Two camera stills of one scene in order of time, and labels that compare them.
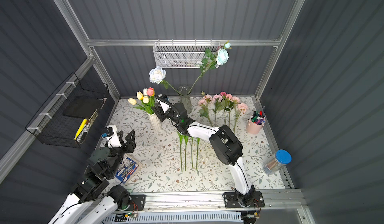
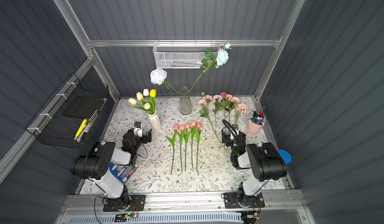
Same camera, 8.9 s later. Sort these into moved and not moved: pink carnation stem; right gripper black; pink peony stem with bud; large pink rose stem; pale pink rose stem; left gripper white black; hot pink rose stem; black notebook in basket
Moved: large pink rose stem; left gripper white black; right gripper black
Not moved: pink peony stem with bud; black notebook in basket; pink carnation stem; hot pink rose stem; pale pink rose stem
